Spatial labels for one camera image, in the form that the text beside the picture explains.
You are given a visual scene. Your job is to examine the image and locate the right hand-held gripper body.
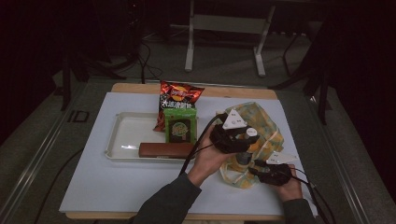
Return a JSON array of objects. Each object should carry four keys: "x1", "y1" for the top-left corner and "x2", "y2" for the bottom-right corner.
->
[{"x1": 260, "y1": 151, "x2": 299, "y2": 187}]

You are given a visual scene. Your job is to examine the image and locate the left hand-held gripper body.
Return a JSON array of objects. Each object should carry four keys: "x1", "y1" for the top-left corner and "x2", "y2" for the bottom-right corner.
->
[{"x1": 208, "y1": 108, "x2": 248, "y2": 154}]

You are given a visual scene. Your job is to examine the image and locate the bottle with white cap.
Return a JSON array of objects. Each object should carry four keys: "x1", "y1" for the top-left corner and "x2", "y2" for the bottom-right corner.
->
[{"x1": 235, "y1": 126, "x2": 260, "y2": 167}]

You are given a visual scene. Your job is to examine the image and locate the orange-print fabric bag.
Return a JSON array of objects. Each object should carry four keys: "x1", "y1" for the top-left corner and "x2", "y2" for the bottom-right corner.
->
[{"x1": 218, "y1": 101, "x2": 285, "y2": 189}]

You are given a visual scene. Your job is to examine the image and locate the green snack packet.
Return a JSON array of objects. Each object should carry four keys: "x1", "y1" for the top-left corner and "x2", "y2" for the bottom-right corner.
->
[{"x1": 163, "y1": 107, "x2": 199, "y2": 145}]

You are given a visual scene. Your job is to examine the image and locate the brown rectangular box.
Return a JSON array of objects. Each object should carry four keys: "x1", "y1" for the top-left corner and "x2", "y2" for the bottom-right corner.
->
[{"x1": 138, "y1": 142, "x2": 196, "y2": 160}]

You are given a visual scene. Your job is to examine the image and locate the red chip bag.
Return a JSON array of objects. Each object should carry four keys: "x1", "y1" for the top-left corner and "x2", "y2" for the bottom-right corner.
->
[{"x1": 153, "y1": 79, "x2": 205, "y2": 133}]

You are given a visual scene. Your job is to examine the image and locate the white plastic tray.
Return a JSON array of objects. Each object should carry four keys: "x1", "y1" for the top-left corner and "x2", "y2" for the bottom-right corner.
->
[{"x1": 105, "y1": 111, "x2": 201, "y2": 163}]

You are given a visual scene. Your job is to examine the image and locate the person's right hand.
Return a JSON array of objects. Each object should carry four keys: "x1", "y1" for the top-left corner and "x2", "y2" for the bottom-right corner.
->
[{"x1": 275, "y1": 164, "x2": 304, "y2": 203}]

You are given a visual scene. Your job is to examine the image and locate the person's left hand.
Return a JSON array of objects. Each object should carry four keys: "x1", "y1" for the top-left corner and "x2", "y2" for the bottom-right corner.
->
[{"x1": 187, "y1": 134, "x2": 233, "y2": 188}]

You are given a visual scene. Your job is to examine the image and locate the black stand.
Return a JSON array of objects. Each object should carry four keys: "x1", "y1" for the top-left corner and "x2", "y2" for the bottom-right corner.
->
[
  {"x1": 60, "y1": 52, "x2": 127, "y2": 111},
  {"x1": 269, "y1": 18, "x2": 332, "y2": 125}
]

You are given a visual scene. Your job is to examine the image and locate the white table mat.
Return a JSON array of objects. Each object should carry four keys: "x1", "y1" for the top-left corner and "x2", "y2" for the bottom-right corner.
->
[{"x1": 59, "y1": 91, "x2": 318, "y2": 217}]

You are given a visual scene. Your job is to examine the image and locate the left hand-held gripper cable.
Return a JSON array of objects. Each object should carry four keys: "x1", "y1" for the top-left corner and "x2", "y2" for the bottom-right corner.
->
[{"x1": 178, "y1": 112, "x2": 228, "y2": 176}]

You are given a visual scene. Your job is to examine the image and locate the hand-held gripper cable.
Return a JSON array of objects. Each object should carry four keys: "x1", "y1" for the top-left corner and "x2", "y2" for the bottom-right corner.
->
[
  {"x1": 292, "y1": 167, "x2": 337, "y2": 224},
  {"x1": 178, "y1": 112, "x2": 228, "y2": 176}
]

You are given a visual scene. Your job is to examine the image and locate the right hand-held gripper cable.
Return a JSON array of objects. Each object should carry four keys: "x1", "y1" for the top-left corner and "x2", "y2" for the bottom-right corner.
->
[{"x1": 292, "y1": 167, "x2": 337, "y2": 224}]

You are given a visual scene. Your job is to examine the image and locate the metal floor rail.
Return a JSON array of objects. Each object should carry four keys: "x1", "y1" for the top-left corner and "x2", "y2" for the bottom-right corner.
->
[
  {"x1": 0, "y1": 83, "x2": 92, "y2": 224},
  {"x1": 307, "y1": 96, "x2": 372, "y2": 224}
]

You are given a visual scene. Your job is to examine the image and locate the black floor cables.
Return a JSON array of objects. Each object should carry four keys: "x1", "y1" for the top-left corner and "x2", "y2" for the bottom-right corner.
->
[{"x1": 136, "y1": 40, "x2": 164, "y2": 85}]

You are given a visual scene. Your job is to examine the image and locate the white metal stand frame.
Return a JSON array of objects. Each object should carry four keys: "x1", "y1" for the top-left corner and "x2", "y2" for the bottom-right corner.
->
[{"x1": 184, "y1": 0, "x2": 276, "y2": 77}]

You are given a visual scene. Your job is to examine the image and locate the black floor cable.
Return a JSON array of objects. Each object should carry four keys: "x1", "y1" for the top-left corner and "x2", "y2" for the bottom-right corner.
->
[{"x1": 33, "y1": 148, "x2": 84, "y2": 224}]

